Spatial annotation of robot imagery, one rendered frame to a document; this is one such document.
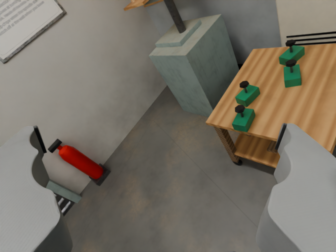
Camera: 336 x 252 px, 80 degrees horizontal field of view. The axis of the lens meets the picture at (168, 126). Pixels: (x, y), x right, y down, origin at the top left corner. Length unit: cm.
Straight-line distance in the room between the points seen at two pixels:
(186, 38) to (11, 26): 127
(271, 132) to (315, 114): 19
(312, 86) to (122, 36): 177
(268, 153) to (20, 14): 198
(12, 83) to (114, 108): 89
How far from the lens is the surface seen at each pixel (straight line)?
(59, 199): 233
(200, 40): 158
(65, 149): 201
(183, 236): 153
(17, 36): 198
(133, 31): 240
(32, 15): 203
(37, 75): 200
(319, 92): 116
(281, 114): 109
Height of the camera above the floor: 135
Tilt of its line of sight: 40 degrees down
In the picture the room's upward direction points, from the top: 38 degrees counter-clockwise
